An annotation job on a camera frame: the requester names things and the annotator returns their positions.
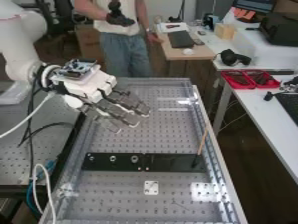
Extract small white square plate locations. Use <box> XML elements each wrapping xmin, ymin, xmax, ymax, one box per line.
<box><xmin>143</xmin><ymin>180</ymin><xmax>162</xmax><ymax>195</ymax></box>

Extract small cardboard box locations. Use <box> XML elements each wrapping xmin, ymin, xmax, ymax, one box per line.
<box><xmin>215</xmin><ymin>22</ymin><xmax>237</xmax><ymax>41</ymax></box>

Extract thin stick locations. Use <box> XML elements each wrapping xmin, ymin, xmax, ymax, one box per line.
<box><xmin>191</xmin><ymin>128</ymin><xmax>211</xmax><ymax>168</ymax></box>

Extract clear box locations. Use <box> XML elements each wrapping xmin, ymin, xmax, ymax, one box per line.
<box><xmin>39</xmin><ymin>77</ymin><xmax>251</xmax><ymax>224</ymax></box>

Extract black handheld device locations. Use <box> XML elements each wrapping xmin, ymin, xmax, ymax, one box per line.
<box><xmin>106</xmin><ymin>0</ymin><xmax>138</xmax><ymax>27</ymax></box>

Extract black cable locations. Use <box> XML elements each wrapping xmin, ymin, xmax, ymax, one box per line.
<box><xmin>26</xmin><ymin>78</ymin><xmax>39</xmax><ymax>183</ymax></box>
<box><xmin>18</xmin><ymin>121</ymin><xmax>76</xmax><ymax>148</ymax></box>

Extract black plate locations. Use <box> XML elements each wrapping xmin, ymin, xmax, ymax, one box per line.
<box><xmin>82</xmin><ymin>152</ymin><xmax>209</xmax><ymax>174</ymax></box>

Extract white cable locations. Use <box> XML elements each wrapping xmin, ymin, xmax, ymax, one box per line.
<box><xmin>31</xmin><ymin>162</ymin><xmax>59</xmax><ymax>224</ymax></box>
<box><xmin>0</xmin><ymin>92</ymin><xmax>57</xmax><ymax>139</ymax></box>

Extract red tray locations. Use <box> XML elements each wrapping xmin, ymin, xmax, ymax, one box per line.
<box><xmin>245</xmin><ymin>69</ymin><xmax>283</xmax><ymax>90</ymax></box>
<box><xmin>220</xmin><ymin>70</ymin><xmax>259</xmax><ymax>90</ymax></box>

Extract blue cable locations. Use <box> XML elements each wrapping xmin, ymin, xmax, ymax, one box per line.
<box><xmin>25</xmin><ymin>159</ymin><xmax>59</xmax><ymax>216</ymax></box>

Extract black headphones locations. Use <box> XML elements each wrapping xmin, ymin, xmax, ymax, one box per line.
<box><xmin>219</xmin><ymin>48</ymin><xmax>253</xmax><ymax>67</ymax></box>

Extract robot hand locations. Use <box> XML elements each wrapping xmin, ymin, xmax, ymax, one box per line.
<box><xmin>50</xmin><ymin>58</ymin><xmax>152</xmax><ymax>135</ymax></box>

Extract black keyboard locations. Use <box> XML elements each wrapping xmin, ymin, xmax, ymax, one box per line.
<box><xmin>273</xmin><ymin>91</ymin><xmax>298</xmax><ymax>127</ymax></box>
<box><xmin>167</xmin><ymin>30</ymin><xmax>198</xmax><ymax>50</ymax></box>

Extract large cardboard box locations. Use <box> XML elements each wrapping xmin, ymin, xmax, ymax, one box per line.
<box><xmin>74</xmin><ymin>23</ymin><xmax>107</xmax><ymax>63</ymax></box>

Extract person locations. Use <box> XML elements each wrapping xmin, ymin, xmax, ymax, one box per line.
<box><xmin>72</xmin><ymin>0</ymin><xmax>167</xmax><ymax>79</ymax></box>

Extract white desk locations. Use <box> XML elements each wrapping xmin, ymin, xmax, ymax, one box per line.
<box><xmin>212</xmin><ymin>73</ymin><xmax>298</xmax><ymax>186</ymax></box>
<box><xmin>194</xmin><ymin>6</ymin><xmax>298</xmax><ymax>134</ymax></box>

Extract wooden desk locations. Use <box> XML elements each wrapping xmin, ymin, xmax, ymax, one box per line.
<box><xmin>150</xmin><ymin>22</ymin><xmax>220</xmax><ymax>98</ymax></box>

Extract black bag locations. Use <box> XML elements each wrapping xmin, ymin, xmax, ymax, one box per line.
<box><xmin>259</xmin><ymin>12</ymin><xmax>298</xmax><ymax>48</ymax></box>

